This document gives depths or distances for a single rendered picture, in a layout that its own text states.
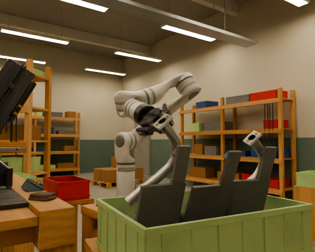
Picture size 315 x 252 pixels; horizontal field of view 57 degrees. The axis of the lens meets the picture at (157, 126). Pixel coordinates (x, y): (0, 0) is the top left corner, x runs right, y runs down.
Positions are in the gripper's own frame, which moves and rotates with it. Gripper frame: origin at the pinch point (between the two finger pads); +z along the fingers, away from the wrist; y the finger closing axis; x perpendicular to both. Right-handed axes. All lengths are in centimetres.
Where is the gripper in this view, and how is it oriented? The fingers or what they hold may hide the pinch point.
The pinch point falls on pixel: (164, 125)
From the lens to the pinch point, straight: 86.9
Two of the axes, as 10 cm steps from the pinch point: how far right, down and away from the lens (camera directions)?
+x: 5.0, 7.0, 5.1
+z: 4.8, 2.7, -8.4
